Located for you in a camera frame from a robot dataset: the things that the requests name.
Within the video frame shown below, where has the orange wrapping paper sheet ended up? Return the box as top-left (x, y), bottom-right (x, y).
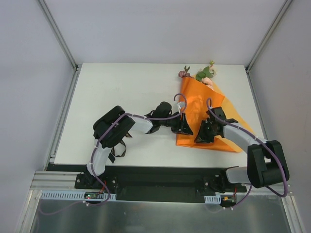
top-left (175, 77), bottom-right (252, 152)

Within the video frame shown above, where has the pink fake rose stem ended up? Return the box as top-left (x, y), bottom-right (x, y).
top-left (201, 77), bottom-right (214, 90)

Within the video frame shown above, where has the mauve fake rose stem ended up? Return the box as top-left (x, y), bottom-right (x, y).
top-left (178, 66), bottom-right (193, 78)

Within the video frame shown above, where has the white fake rose stem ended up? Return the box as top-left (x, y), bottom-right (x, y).
top-left (195, 60), bottom-right (217, 82)

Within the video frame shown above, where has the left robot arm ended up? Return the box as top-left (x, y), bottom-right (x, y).
top-left (84, 101), bottom-right (193, 189)

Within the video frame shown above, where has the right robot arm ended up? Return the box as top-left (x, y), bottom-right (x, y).
top-left (195, 107), bottom-right (290, 192)

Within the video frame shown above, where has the black ribbon with gold text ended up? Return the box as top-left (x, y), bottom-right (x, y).
top-left (106, 133), bottom-right (132, 163)

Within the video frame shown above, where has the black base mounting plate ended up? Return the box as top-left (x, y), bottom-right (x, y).
top-left (74, 166), bottom-right (246, 203)

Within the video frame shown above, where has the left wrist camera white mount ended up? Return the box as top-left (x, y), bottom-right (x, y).
top-left (172, 101), bottom-right (186, 114)

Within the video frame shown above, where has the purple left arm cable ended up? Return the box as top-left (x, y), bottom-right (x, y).
top-left (89, 93), bottom-right (188, 202)

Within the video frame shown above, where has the right white slotted cable duct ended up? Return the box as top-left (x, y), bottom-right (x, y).
top-left (204, 195), bottom-right (235, 204)

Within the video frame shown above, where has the white slotted cable duct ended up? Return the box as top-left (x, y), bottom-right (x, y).
top-left (204, 195), bottom-right (235, 204)
top-left (41, 191), bottom-right (117, 202)

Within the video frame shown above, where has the right aluminium frame post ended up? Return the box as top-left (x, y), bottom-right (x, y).
top-left (245, 0), bottom-right (294, 74)

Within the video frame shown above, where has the aluminium frame post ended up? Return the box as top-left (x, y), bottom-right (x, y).
top-left (36, 0), bottom-right (78, 71)
top-left (245, 0), bottom-right (294, 74)

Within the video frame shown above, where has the left white slotted cable duct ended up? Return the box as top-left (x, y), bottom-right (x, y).
top-left (41, 191), bottom-right (117, 202)

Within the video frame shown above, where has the left aluminium frame post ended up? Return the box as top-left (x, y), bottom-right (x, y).
top-left (36, 0), bottom-right (78, 71)

